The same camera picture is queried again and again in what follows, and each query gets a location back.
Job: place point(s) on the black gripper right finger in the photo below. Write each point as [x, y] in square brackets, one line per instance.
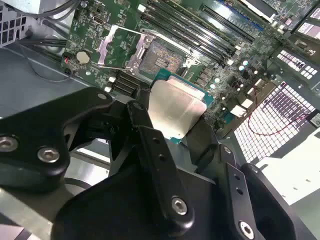
[231, 162]

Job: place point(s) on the silver CPU green edge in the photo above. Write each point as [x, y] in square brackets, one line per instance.
[172, 107]

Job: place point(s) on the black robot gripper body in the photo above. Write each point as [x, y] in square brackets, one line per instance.
[120, 205]

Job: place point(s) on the metal socket cover frame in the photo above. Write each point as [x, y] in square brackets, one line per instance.
[107, 45]

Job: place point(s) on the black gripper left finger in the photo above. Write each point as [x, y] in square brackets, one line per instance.
[37, 130]

